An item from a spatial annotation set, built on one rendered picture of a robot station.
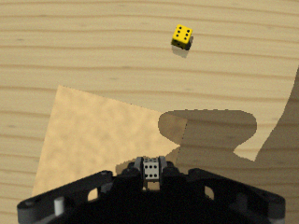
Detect white die with black pips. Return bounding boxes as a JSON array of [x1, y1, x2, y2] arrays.
[[143, 159, 159, 179]]

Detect tan square mat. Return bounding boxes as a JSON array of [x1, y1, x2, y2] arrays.
[[32, 85, 187, 197]]

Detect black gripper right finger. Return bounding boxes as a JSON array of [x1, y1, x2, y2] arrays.
[[158, 157, 286, 224]]

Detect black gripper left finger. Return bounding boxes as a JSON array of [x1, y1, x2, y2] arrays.
[[17, 157, 144, 224]]

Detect yellow die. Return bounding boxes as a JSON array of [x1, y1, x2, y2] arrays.
[[171, 24, 192, 49]]

